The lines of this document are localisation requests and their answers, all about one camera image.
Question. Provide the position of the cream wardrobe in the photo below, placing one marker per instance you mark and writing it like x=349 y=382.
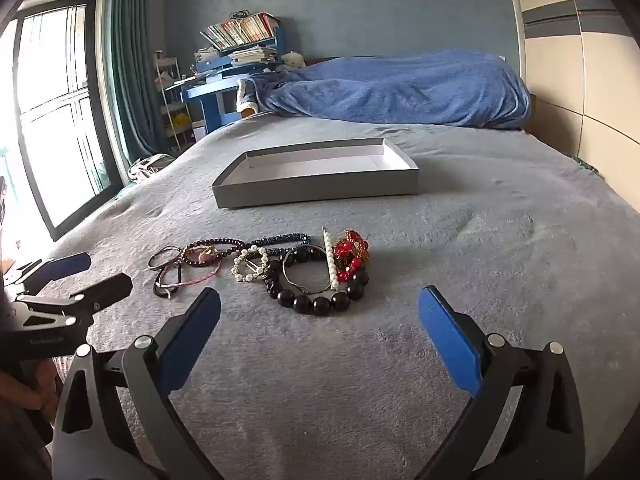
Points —
x=560 y=60

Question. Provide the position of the stack of papers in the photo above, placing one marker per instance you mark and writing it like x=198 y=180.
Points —
x=252 y=55

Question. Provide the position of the white bag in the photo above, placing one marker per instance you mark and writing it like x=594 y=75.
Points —
x=150 y=167

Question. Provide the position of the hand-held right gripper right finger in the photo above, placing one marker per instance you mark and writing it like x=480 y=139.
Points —
x=450 y=340

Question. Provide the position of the white storage cart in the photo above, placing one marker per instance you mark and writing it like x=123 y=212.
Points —
x=172 y=105

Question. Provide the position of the glass balcony door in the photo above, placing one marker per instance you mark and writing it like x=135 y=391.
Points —
x=50 y=110

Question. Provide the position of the blue fleece blanket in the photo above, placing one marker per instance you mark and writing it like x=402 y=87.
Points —
x=400 y=90

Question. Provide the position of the red bead gold ornament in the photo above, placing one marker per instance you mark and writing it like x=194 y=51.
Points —
x=345 y=250

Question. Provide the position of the grey cardboard box tray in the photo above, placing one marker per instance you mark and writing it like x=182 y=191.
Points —
x=310 y=190

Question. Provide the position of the white pearl strand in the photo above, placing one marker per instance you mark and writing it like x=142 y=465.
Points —
x=330 y=265

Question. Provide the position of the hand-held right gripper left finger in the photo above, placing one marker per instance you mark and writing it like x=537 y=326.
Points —
x=192 y=340

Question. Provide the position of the row of books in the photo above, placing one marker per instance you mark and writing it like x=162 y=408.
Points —
x=240 y=30

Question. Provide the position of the person's left hand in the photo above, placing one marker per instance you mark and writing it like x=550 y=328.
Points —
x=30 y=385

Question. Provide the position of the yellow toy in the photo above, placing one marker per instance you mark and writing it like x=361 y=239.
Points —
x=181 y=120

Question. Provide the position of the white plush toy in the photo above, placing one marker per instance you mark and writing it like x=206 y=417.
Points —
x=293 y=60

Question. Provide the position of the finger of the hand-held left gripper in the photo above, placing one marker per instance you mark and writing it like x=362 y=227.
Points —
x=102 y=291
x=62 y=266

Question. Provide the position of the silver bangle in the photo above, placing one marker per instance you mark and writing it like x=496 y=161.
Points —
x=307 y=291

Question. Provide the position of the teal curtain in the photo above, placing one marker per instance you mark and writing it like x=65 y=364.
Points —
x=135 y=60

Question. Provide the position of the blue desk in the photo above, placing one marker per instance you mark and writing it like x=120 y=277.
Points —
x=215 y=105

